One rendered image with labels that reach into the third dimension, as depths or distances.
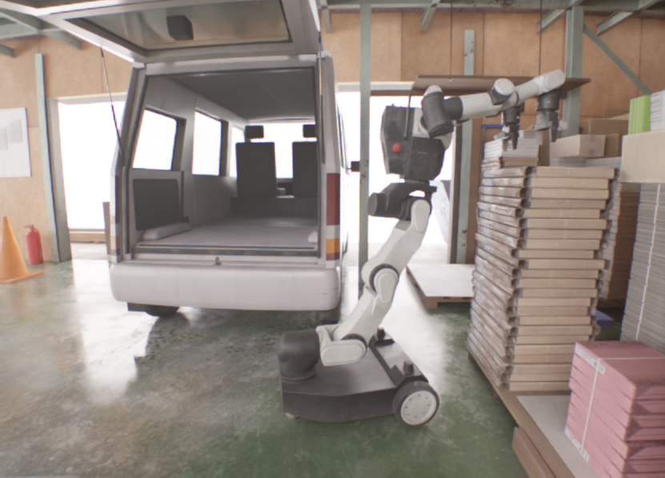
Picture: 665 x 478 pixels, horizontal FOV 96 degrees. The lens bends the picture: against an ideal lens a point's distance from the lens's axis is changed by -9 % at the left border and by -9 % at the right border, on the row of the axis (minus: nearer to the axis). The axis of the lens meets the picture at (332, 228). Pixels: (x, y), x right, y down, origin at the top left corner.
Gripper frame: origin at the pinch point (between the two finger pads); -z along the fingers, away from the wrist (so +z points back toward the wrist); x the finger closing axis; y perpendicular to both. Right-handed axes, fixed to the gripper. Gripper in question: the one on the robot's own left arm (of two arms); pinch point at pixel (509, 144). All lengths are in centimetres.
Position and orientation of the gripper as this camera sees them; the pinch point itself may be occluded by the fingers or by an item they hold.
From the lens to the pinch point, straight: 196.0
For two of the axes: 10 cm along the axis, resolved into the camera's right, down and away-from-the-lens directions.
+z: 0.0, -9.9, -1.4
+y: -10.0, -0.1, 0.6
